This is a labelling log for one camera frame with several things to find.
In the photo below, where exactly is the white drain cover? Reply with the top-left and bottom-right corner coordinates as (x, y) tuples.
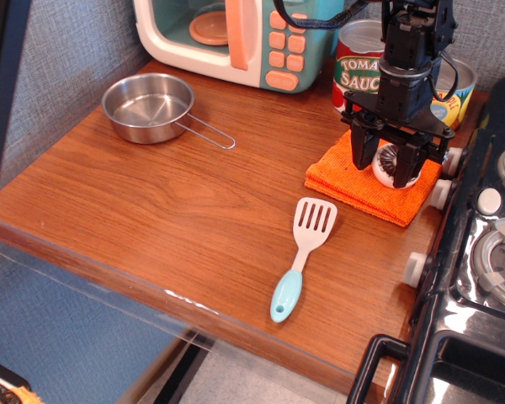
(371, 143), (399, 189)

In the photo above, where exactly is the orange cloth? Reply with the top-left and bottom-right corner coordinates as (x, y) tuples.
(305, 131), (442, 227)

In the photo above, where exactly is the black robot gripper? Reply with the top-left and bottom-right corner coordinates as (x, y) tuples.
(342, 54), (455, 189)

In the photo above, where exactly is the black toy stove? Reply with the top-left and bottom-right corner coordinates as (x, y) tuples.
(348, 77), (505, 403)

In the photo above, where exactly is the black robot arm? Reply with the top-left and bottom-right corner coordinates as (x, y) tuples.
(342, 1), (457, 189)

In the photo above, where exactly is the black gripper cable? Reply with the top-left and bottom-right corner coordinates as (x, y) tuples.
(273, 0), (460, 103)

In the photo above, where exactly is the teal toy microwave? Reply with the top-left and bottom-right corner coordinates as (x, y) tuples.
(133, 1), (337, 93)

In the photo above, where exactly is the orange microwave plate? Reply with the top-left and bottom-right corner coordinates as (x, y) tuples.
(189, 11), (228, 46)

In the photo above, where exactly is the small steel pan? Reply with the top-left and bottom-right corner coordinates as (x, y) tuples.
(101, 73), (237, 150)

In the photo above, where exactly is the white spatula teal handle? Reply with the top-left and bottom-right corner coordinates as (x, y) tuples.
(270, 197), (338, 323)

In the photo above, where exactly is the pineapple slices can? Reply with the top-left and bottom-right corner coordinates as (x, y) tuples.
(430, 58), (477, 130)

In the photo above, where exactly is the tomato sauce can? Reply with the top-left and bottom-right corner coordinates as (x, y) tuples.
(332, 19), (385, 112)

